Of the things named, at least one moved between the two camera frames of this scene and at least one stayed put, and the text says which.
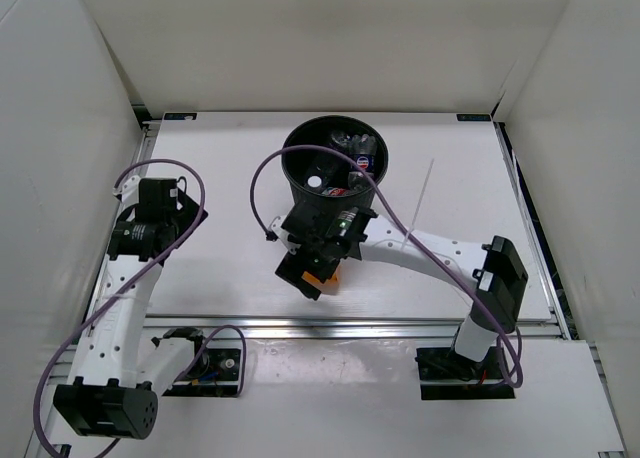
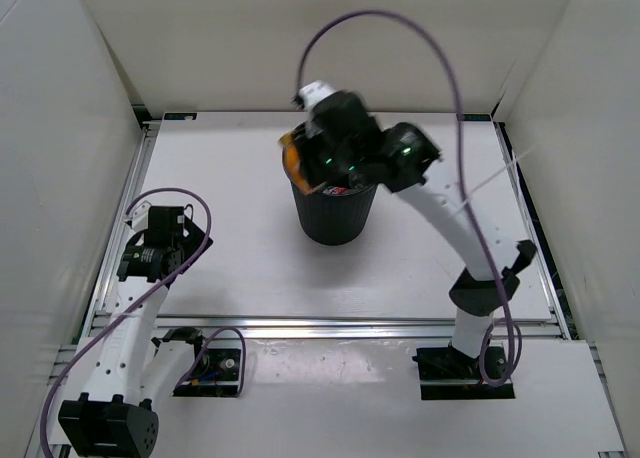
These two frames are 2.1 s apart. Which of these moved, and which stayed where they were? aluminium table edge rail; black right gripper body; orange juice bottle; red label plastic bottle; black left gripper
Moved: orange juice bottle; black left gripper; black right gripper body
Stayed: aluminium table edge rail; red label plastic bottle
